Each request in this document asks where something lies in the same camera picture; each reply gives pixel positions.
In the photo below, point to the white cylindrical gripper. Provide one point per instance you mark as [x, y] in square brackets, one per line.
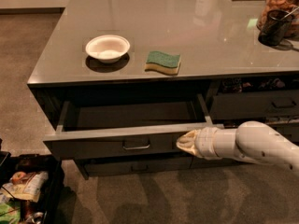
[206, 142]

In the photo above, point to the grey top drawer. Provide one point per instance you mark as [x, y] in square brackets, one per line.
[93, 132]

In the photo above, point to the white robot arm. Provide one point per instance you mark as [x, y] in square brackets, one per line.
[251, 142]

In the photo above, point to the right bottom drawer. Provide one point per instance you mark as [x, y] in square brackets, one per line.
[198, 163]

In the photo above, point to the left bottom drawer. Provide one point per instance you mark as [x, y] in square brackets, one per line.
[138, 164]

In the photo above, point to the right top drawer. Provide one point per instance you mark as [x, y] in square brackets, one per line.
[255, 105]

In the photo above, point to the green yellow sponge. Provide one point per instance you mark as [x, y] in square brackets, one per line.
[163, 63]

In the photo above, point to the grey kitchen island cabinet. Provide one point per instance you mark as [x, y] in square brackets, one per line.
[216, 39]

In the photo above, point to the white bowl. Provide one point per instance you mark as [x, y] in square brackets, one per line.
[107, 48]

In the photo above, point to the dark glass cup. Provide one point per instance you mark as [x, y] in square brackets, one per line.
[275, 27]

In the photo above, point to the black bin with trash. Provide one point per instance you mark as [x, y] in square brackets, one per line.
[30, 188]

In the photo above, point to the glass jar with snacks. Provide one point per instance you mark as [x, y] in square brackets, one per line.
[286, 5]

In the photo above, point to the silver drawer handle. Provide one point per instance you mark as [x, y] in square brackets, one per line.
[129, 146]

